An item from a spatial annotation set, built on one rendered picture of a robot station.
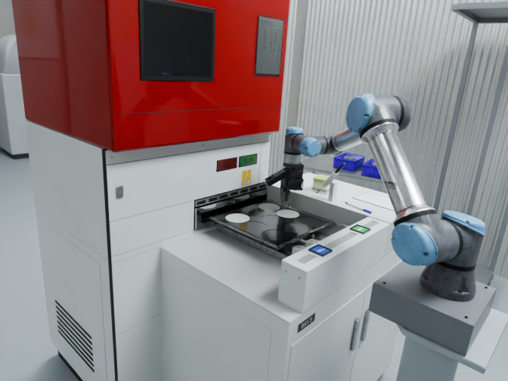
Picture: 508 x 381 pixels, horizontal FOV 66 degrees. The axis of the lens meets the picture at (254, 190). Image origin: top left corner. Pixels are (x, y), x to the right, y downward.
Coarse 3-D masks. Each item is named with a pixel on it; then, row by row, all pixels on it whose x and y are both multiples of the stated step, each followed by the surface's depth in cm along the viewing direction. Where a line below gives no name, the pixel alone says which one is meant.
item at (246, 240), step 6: (222, 228) 165; (228, 228) 163; (228, 234) 163; (234, 234) 160; (240, 234) 158; (240, 240) 159; (246, 240) 156; (252, 240) 154; (252, 246) 154; (258, 246) 152; (264, 246) 150; (270, 246) 149; (270, 252) 149; (276, 252) 146; (282, 252) 145; (276, 258) 147; (282, 258) 145
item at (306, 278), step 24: (336, 240) 133; (360, 240) 133; (384, 240) 150; (288, 264) 115; (312, 264) 115; (336, 264) 124; (360, 264) 138; (288, 288) 117; (312, 288) 116; (336, 288) 128
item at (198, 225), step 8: (256, 192) 183; (264, 192) 187; (224, 200) 168; (232, 200) 172; (240, 200) 176; (200, 208) 159; (208, 208) 162; (216, 208) 166; (200, 216) 160; (200, 224) 161; (208, 224) 164
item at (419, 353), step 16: (496, 320) 118; (416, 336) 109; (480, 336) 110; (496, 336) 110; (416, 352) 119; (432, 352) 115; (448, 352) 104; (480, 352) 104; (400, 368) 127; (416, 368) 120; (432, 368) 117; (448, 368) 116; (480, 368) 99
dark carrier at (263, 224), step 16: (256, 208) 174; (288, 208) 177; (240, 224) 156; (256, 224) 157; (272, 224) 158; (288, 224) 159; (304, 224) 160; (320, 224) 161; (272, 240) 143; (288, 240) 144
